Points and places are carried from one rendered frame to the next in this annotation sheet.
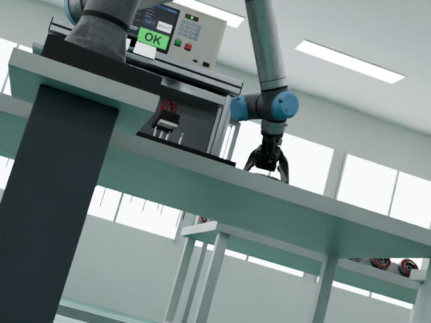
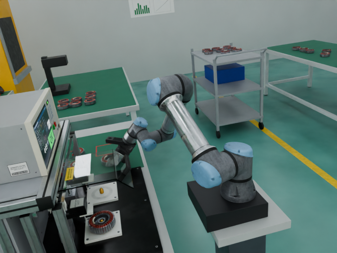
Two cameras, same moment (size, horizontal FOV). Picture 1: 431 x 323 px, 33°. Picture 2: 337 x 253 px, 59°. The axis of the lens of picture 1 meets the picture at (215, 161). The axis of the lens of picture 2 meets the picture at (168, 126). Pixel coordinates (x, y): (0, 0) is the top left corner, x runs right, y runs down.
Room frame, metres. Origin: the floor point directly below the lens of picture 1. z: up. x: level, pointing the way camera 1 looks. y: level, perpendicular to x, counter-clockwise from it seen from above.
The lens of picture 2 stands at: (1.86, 1.42, 1.64)
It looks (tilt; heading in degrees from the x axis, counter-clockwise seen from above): 24 degrees down; 271
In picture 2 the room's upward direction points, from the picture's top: 7 degrees counter-clockwise
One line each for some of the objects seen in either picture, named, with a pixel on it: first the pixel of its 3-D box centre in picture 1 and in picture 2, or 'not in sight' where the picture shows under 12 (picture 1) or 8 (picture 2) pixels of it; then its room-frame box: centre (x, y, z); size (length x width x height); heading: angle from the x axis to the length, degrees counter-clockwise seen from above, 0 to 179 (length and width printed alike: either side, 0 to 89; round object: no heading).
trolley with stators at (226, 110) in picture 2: not in sight; (225, 85); (1.16, -2.28, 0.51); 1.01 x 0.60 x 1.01; 101
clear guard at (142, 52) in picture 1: (113, 52); (88, 174); (2.22, 0.41, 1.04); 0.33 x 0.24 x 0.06; 11
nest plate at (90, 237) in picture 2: not in sight; (103, 226); (2.21, 0.41, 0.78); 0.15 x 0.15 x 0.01; 11
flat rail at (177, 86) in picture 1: (143, 74); (67, 166); (2.33, 0.31, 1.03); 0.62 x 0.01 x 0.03; 101
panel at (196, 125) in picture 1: (128, 113); (36, 195); (2.49, 0.34, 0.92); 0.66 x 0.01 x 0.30; 101
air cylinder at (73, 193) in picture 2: not in sight; (71, 196); (2.40, 0.20, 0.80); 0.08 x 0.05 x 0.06; 101
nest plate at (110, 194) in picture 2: not in sight; (102, 193); (2.26, 0.18, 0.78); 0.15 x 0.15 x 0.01; 11
